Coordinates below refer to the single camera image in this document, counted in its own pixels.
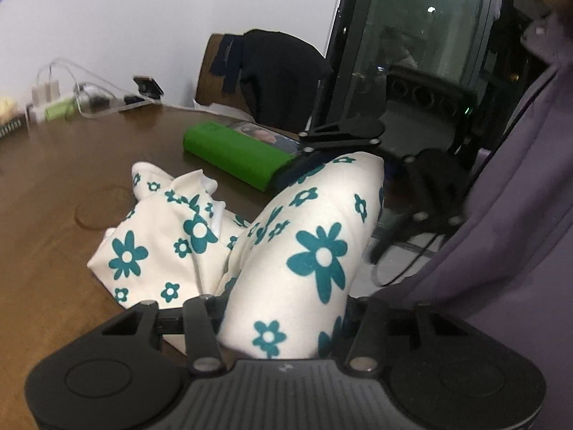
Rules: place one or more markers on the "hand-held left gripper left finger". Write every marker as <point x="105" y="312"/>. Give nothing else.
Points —
<point x="203" y="324"/>

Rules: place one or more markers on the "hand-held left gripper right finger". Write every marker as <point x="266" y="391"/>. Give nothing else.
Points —
<point x="365" y="329"/>

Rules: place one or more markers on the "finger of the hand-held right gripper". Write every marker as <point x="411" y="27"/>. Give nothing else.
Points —
<point x="344" y="134"/>
<point x="436" y="192"/>

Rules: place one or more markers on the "cream dress with teal flowers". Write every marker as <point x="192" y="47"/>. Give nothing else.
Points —
<point x="313" y="228"/>

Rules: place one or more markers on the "person's purple garment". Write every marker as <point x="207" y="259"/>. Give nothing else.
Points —
<point x="515" y="242"/>

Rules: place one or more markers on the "black perforated equipment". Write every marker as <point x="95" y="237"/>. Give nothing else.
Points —
<point x="429" y="94"/>

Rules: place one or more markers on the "bright green case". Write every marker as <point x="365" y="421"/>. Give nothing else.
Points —
<point x="228" y="150"/>

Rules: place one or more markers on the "glass door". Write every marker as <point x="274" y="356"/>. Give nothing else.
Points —
<point x="425" y="31"/>

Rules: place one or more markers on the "wooden chair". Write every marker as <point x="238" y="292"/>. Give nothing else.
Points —
<point x="208" y="80"/>

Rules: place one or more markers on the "phone on black stand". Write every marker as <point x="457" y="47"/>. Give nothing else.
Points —
<point x="150" y="86"/>

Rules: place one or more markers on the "black plug adapter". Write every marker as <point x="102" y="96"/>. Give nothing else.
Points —
<point x="94" y="96"/>

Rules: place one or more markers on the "white power strip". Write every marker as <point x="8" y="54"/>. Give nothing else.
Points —
<point x="36" y="111"/>

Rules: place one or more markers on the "dark box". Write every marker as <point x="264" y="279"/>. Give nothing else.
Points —
<point x="11" y="127"/>

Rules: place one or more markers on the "white charger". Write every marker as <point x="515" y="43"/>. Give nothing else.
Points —
<point x="53" y="89"/>
<point x="39" y="92"/>

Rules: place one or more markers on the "yellow note stack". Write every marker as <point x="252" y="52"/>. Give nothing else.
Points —
<point x="8" y="107"/>

